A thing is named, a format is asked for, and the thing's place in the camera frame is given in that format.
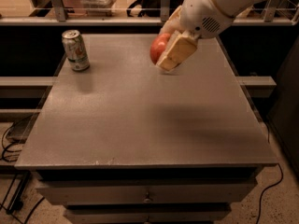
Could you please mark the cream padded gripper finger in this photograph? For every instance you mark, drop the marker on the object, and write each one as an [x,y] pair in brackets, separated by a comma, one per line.
[173,23]
[179,48]

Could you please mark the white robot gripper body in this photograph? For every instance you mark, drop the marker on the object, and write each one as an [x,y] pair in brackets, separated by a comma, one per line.
[202,13]

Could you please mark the red apple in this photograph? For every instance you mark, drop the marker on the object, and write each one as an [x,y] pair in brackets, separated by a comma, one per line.
[158,46]

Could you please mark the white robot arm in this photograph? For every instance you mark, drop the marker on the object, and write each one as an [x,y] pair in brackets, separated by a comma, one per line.
[232,8]

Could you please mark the green 7up can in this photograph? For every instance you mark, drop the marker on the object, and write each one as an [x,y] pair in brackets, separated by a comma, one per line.
[75,50]

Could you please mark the black bag behind railing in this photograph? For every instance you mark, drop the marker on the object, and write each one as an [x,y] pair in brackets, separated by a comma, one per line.
[151,8]

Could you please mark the grey drawer cabinet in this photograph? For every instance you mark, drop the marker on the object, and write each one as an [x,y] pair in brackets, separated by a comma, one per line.
[125,120]

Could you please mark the top drawer with knob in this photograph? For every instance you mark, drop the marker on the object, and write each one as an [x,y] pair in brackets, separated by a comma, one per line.
[113,192]

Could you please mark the drawer with knob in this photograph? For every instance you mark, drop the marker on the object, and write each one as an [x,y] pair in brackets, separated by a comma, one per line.
[113,192]
[153,214]

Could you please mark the lower drawer with knob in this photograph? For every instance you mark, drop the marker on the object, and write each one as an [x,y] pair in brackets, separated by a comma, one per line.
[153,214]

